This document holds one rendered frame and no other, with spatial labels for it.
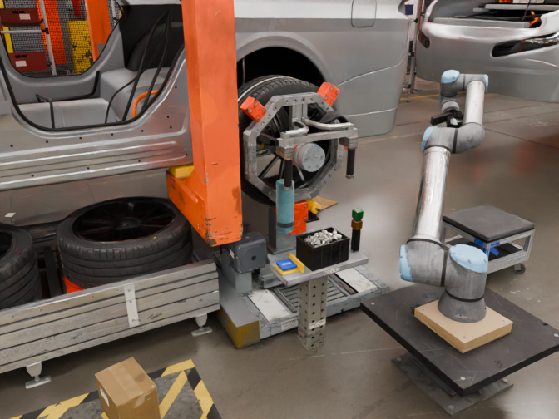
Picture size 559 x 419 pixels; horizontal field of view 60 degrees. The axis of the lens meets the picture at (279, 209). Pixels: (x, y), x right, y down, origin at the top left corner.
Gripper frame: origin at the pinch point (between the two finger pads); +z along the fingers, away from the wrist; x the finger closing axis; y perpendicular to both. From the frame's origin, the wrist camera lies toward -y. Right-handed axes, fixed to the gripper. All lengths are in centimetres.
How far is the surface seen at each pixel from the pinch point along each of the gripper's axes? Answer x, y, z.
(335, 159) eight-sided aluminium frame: 4, -60, 12
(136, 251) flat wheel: 4, -150, 76
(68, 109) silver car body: -2, -221, -25
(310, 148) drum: -19, -71, 31
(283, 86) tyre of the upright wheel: -35, -85, 5
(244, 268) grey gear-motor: 37, -106, 61
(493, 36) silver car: 47, 68, -187
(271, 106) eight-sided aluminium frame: -34, -90, 19
